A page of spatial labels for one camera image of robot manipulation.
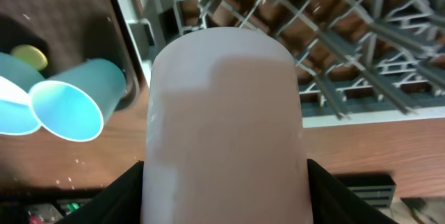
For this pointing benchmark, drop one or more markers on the pink cup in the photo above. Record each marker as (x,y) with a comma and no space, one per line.
(224,133)

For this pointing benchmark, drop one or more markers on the light blue rice bowl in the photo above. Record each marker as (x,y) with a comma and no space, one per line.
(17,78)

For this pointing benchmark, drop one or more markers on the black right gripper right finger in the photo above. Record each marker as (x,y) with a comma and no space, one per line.
(333,203)

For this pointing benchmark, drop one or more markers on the yellow plastic spoon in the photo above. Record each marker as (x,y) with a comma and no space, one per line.
(31,55)

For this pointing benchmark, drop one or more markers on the small blue cup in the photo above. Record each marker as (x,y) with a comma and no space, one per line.
(76,104)

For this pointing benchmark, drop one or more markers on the dark brown serving tray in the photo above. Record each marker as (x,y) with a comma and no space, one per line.
(71,32)

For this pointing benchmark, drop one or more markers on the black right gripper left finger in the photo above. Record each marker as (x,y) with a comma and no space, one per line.
(119,203)

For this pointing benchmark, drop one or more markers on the grey dishwasher rack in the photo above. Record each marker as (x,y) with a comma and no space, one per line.
(357,61)

